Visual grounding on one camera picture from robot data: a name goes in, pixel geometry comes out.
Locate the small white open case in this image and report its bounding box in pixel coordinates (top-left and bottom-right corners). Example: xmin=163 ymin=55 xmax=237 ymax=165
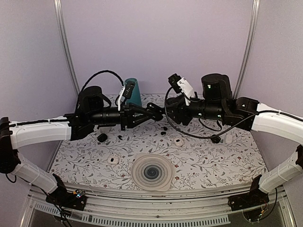
xmin=107 ymin=156 xmax=119 ymax=165

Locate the aluminium frame post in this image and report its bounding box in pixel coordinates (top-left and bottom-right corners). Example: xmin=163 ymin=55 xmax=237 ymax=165
xmin=53 ymin=0 xmax=80 ymax=94
xmin=233 ymin=0 xmax=260 ymax=98

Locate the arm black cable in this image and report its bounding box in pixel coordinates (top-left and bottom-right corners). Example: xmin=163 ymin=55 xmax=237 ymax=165
xmin=79 ymin=70 xmax=125 ymax=95
xmin=164 ymin=86 xmax=282 ymax=139

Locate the aluminium right frame post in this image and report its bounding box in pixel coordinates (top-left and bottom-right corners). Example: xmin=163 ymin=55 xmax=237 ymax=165
xmin=233 ymin=0 xmax=260 ymax=98

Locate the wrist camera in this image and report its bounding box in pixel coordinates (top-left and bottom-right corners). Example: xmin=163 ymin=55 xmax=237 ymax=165
xmin=115 ymin=79 xmax=135 ymax=111
xmin=168 ymin=73 xmax=196 ymax=106

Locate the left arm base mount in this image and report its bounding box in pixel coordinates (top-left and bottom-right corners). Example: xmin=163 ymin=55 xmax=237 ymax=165
xmin=45 ymin=174 xmax=87 ymax=211

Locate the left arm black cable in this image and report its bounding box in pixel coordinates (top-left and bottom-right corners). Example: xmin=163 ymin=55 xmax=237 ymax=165
xmin=79 ymin=70 xmax=125 ymax=95

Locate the white ribbed vase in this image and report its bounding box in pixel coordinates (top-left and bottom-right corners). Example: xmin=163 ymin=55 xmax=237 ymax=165
xmin=97 ymin=126 xmax=112 ymax=134

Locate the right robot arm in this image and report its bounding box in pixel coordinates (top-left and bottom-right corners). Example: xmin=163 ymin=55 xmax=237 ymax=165
xmin=164 ymin=73 xmax=303 ymax=206

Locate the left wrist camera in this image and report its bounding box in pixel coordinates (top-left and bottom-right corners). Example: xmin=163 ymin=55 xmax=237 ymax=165
xmin=115 ymin=79 xmax=135 ymax=111

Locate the aluminium front rail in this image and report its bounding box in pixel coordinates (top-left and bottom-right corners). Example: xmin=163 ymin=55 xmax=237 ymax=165
xmin=20 ymin=183 xmax=297 ymax=227

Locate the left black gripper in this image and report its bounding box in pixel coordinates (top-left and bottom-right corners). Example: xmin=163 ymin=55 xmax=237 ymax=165
xmin=89 ymin=102 xmax=153 ymax=131

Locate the black case near right gripper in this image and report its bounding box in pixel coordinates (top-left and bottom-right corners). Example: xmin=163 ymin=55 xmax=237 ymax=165
xmin=210 ymin=135 xmax=221 ymax=144

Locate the cream swirl ceramic plate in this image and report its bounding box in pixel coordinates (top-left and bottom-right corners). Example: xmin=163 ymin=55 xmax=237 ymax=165
xmin=131 ymin=154 xmax=174 ymax=192

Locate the white earbud charging case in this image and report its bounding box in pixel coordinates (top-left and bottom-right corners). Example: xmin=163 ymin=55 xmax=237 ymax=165
xmin=173 ymin=138 xmax=184 ymax=147

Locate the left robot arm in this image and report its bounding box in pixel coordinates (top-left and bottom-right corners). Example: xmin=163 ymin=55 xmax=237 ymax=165
xmin=0 ymin=86 xmax=162 ymax=205

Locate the teal tapered vase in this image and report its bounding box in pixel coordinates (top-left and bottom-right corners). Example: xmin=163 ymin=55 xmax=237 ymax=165
xmin=125 ymin=78 xmax=142 ymax=106

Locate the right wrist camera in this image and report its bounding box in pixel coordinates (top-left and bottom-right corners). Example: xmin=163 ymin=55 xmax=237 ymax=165
xmin=168 ymin=73 xmax=196 ymax=106

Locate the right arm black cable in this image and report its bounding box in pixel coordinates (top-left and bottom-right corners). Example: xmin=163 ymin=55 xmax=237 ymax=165
xmin=164 ymin=86 xmax=282 ymax=139

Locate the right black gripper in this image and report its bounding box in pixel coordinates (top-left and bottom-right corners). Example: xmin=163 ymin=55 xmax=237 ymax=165
xmin=161 ymin=93 xmax=225 ymax=125

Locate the black oval earbud case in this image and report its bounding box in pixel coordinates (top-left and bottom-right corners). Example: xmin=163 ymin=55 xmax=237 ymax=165
xmin=147 ymin=103 xmax=165 ymax=121

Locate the small black earbud case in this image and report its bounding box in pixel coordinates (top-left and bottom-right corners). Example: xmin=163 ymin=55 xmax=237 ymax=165
xmin=97 ymin=133 xmax=108 ymax=142

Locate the aluminium left frame post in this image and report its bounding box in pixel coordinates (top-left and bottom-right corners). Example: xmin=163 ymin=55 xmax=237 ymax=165
xmin=53 ymin=0 xmax=80 ymax=94

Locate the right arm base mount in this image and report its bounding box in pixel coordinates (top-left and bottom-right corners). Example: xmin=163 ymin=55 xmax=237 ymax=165
xmin=228 ymin=175 xmax=269 ymax=211

